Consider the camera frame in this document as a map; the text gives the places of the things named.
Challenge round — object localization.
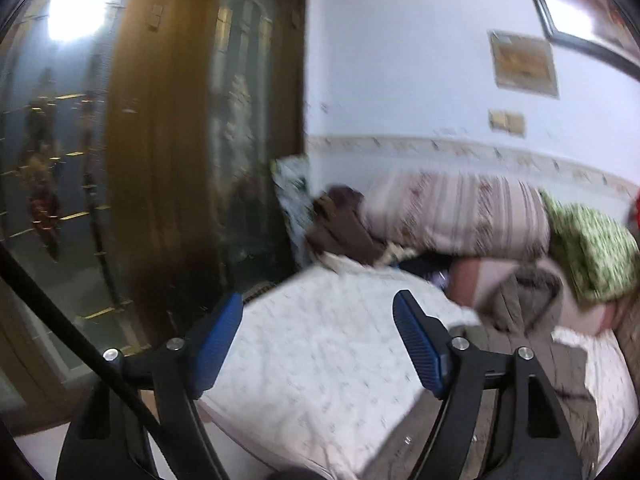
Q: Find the green patterned blanket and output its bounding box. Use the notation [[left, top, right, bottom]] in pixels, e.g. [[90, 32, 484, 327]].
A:
[[540, 190, 640, 303]]

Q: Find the dark framed wall picture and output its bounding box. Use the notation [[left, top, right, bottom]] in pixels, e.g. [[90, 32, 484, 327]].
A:
[[515, 0, 640, 83]]

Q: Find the olive quilted jacket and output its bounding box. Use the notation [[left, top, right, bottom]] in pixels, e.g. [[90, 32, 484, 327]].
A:
[[375, 265, 601, 480]]

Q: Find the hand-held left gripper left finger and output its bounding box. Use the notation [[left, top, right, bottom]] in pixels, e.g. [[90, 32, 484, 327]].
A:
[[55, 292, 244, 480]]

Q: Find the pink blanket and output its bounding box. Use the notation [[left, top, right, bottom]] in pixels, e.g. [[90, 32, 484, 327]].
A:
[[447, 255, 621, 336]]

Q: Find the dark brown garment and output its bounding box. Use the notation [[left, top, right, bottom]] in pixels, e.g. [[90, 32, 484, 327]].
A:
[[306, 186, 388, 266]]

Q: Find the white patterned bed sheet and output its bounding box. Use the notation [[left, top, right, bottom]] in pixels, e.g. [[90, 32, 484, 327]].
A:
[[200, 262, 640, 480]]

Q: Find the striped floral pillow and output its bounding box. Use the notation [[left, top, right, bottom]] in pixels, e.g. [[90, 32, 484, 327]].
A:
[[362, 170, 551, 261]]

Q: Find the floral printed board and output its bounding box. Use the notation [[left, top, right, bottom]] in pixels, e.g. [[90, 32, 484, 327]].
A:
[[272, 156, 321, 268]]

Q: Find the black cable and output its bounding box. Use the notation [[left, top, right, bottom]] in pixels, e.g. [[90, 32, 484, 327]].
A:
[[0, 242, 201, 480]]

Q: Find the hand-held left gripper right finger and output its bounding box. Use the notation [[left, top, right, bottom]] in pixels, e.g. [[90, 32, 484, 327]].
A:
[[392, 289, 584, 480]]

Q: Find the wooden wardrobe with glass doors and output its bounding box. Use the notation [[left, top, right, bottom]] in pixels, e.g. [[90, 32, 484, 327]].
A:
[[0, 0, 307, 436]]

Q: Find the wall electrical panel box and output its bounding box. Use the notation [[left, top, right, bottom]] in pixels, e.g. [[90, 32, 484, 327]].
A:
[[488, 31, 559, 98]]

